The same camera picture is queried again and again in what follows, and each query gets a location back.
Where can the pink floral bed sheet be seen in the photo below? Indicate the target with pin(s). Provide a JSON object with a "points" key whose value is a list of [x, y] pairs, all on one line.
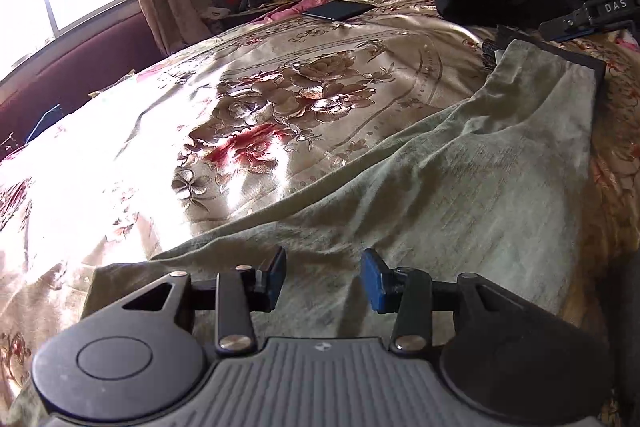
{"points": [[282, 13]]}

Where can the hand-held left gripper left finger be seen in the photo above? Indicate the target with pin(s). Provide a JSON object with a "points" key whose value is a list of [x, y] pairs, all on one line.
{"points": [[272, 279]]}

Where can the floral satin bedspread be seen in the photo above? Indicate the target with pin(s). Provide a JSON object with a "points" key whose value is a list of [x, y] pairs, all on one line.
{"points": [[300, 57]]}

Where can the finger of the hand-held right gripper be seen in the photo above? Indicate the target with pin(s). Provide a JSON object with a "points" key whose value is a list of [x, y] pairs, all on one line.
{"points": [[567, 24]]}

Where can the blue flat item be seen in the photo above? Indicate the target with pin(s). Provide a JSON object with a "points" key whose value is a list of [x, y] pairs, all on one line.
{"points": [[44, 122]]}

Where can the grey-green pants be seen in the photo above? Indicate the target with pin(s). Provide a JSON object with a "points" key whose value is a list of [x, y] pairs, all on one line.
{"points": [[450, 167]]}

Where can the maroon sofa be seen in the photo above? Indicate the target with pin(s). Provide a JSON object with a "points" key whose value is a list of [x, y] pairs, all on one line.
{"points": [[85, 62]]}

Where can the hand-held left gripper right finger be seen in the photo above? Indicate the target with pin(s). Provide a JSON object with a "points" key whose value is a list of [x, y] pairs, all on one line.
{"points": [[372, 282]]}

